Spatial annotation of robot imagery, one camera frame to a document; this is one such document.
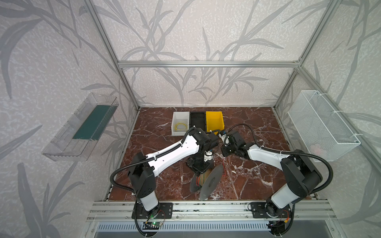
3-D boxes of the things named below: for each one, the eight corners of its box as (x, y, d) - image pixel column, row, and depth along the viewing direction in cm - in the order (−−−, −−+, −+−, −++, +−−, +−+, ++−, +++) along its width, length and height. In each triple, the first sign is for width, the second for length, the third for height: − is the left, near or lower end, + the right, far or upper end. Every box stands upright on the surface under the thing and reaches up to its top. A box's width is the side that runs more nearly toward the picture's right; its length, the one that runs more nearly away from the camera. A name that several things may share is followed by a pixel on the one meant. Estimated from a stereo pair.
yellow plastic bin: (206, 134, 106) (206, 128, 100) (205, 116, 117) (206, 109, 111) (223, 134, 106) (224, 128, 100) (221, 116, 117) (222, 109, 111)
